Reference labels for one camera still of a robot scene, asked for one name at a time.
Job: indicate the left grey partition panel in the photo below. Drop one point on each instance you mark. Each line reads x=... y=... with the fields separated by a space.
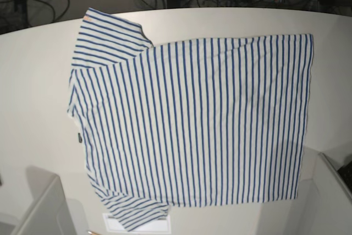
x=48 y=213

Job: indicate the right grey partition panel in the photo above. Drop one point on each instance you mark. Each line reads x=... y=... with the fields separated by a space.
x=324 y=203

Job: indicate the blue white striped T-shirt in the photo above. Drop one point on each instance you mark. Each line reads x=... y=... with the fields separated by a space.
x=193 y=123

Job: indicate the white table inlay plate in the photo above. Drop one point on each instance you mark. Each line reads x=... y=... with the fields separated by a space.
x=150 y=225

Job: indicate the grey partition panel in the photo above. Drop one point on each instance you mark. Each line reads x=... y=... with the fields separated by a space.
x=48 y=213
x=324 y=203

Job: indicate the black keyboard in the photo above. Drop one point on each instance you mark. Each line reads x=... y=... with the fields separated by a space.
x=345 y=173

